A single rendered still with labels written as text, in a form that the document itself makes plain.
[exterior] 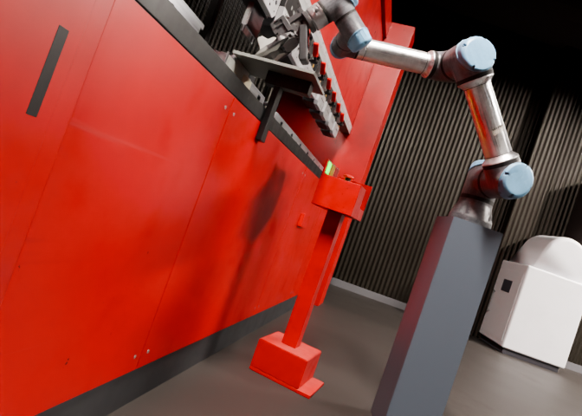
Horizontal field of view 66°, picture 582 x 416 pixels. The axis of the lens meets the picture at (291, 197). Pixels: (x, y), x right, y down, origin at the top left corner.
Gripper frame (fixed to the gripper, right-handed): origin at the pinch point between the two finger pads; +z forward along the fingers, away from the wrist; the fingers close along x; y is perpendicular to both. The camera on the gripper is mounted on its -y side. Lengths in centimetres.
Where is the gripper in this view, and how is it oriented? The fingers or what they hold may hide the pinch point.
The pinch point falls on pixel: (261, 61)
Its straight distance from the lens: 149.0
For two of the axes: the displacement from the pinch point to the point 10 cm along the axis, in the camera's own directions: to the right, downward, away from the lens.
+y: -4.9, -8.5, 2.1
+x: -2.2, -1.1, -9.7
